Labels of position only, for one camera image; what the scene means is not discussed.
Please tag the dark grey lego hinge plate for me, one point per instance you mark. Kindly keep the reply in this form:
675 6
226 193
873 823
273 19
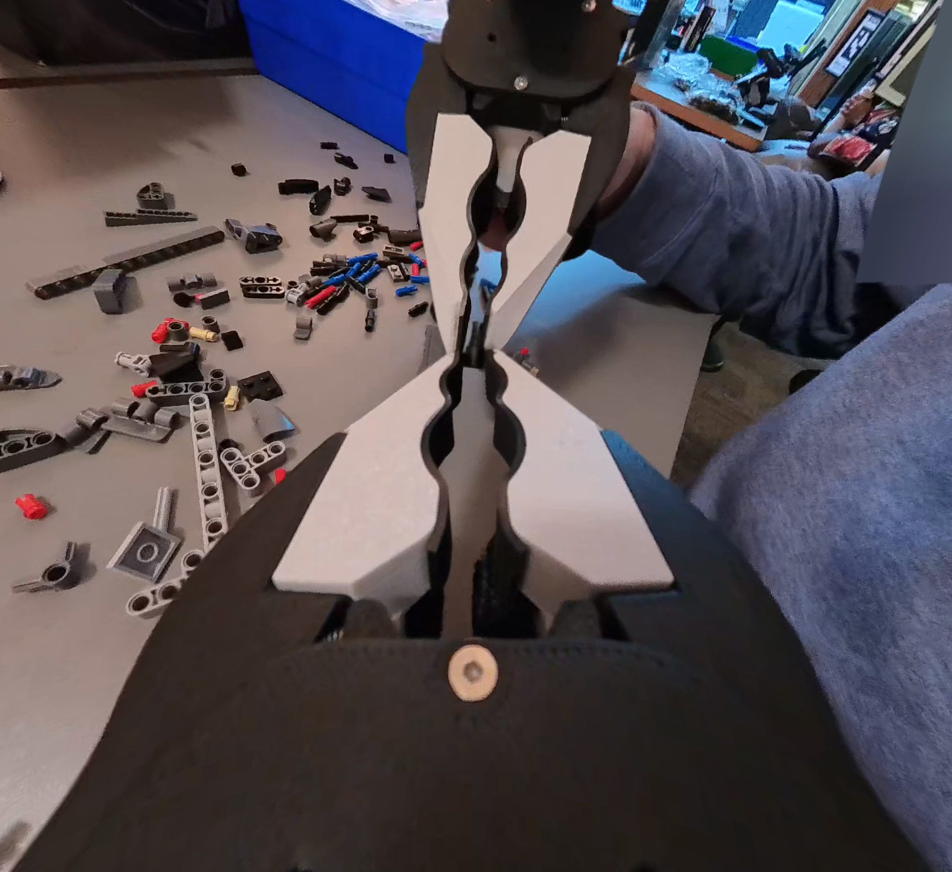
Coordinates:
126 426

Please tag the grey square lego plate bar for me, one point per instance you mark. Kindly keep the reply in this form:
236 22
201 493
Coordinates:
149 552

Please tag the grey lego connector blue pin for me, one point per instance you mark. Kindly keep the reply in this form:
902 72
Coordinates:
487 290

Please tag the grey curved lego slope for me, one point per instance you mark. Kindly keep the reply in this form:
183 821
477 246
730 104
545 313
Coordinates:
271 422

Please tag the small black lego tile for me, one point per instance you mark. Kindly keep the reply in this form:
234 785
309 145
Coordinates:
232 340

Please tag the black three-hole lego beam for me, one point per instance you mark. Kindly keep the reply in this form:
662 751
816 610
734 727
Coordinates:
262 293
262 282

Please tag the short red lego pin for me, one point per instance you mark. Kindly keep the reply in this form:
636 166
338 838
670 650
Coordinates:
31 506

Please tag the dark grey lego wedge panel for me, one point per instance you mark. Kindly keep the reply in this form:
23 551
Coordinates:
111 290

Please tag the dark grey cross-hole lego beam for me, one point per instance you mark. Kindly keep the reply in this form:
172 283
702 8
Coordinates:
30 444

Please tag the dark grey lego hinge piece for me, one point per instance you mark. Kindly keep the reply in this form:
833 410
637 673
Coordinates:
197 288

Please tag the blue plastic bin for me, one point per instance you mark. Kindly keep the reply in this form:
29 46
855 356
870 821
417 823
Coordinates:
327 46

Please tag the dark grey ribbed lego piece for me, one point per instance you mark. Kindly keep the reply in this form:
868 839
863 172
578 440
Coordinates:
149 217

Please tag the person's black shoe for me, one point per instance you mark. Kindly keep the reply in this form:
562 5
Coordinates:
712 355

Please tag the black lego cylinder connector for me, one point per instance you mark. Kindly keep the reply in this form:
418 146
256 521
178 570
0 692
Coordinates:
178 350

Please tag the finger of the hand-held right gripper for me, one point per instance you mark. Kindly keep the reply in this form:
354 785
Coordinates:
446 203
554 203

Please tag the light grey T-shaped lego beam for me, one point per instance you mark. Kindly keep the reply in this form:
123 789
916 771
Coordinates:
249 463

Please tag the dark grey lego connector block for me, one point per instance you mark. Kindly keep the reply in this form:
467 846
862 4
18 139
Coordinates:
253 236

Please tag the dark grey curved lego half-beam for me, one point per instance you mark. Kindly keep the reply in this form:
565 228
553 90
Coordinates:
155 197

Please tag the green box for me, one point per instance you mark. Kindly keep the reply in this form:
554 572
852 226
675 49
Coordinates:
725 58

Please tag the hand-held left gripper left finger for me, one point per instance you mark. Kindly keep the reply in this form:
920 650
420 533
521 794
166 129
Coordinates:
357 515

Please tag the framed marker poster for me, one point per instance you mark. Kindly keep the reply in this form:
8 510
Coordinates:
855 43

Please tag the shiny grey curved lego piece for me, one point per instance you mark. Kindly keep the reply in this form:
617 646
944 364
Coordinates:
26 376

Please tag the light grey lego clip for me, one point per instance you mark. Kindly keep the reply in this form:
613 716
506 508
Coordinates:
303 328

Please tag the tall black carton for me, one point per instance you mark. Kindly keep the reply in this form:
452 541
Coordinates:
669 2

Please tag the tan lego connector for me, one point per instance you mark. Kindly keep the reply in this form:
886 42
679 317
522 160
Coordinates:
202 333

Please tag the dark grey wedge red pin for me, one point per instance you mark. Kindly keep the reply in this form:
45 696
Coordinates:
524 359

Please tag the person's right hand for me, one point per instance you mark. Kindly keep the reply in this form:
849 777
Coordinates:
632 143

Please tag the long dark grey lego beam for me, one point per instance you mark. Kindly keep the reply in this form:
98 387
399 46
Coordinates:
431 348

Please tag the black square lego plate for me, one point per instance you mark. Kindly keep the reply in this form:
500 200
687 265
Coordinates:
260 386

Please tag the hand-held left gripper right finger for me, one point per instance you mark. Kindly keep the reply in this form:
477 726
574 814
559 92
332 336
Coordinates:
587 515

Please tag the wooden support post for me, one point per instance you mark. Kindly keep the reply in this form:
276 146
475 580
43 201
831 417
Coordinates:
877 2

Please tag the dark grey lego pin connector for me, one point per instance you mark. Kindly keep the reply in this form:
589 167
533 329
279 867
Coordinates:
52 574

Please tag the light grey lego pin connector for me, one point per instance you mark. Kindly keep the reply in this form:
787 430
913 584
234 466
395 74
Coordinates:
128 360

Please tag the person's blue clothed torso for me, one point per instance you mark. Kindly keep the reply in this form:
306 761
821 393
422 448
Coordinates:
840 552

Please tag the long dark grey lego plate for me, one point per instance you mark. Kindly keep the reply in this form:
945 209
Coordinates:
126 262

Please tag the person's right forearm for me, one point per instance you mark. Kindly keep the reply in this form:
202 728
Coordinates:
744 232

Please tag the wooden office desk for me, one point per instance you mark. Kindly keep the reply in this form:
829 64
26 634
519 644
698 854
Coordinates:
692 110

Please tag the red lego elbow connector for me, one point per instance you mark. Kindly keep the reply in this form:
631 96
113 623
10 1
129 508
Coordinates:
167 329

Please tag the light grey L-shaped lego beam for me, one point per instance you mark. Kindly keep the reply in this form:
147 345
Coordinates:
160 589

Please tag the pile of small lego pins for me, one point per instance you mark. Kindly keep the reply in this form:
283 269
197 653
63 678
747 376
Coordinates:
364 277

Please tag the dark grey lego pin joiner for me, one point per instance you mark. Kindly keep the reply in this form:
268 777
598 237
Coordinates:
474 344

